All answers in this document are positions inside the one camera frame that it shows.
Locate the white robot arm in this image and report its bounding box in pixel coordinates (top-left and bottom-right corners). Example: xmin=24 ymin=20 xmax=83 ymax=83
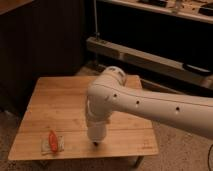
xmin=85 ymin=66 xmax=213 ymax=143

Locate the orange eraser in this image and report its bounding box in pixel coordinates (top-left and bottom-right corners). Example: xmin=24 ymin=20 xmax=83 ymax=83
xmin=49 ymin=131 xmax=58 ymax=153

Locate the wooden folding table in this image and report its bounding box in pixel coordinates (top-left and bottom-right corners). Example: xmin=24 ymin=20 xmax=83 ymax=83
xmin=8 ymin=76 xmax=159 ymax=162

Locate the clear plastic wrapper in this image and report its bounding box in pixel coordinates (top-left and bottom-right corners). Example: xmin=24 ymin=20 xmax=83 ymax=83
xmin=41 ymin=136 xmax=65 ymax=155

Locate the grey metal beam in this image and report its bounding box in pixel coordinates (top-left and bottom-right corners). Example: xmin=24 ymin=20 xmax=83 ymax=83
xmin=86 ymin=37 xmax=213 ymax=90

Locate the vertical metal pole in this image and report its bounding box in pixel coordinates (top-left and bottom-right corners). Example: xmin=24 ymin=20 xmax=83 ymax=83
xmin=93 ymin=0 xmax=100 ymax=41

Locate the upper shelf with items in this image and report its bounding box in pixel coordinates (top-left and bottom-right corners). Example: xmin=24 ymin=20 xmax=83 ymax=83
xmin=100 ymin=0 xmax=213 ymax=24

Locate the black handle on beam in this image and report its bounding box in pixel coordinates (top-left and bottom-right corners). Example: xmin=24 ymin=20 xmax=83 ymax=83
xmin=182 ymin=63 xmax=213 ymax=76

